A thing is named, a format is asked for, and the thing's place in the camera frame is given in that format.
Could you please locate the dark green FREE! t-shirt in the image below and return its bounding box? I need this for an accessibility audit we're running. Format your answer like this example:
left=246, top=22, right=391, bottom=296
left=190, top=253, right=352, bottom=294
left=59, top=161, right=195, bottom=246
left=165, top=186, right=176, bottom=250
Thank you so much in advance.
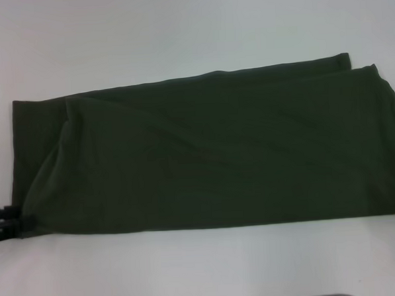
left=4, top=50, right=395, bottom=240

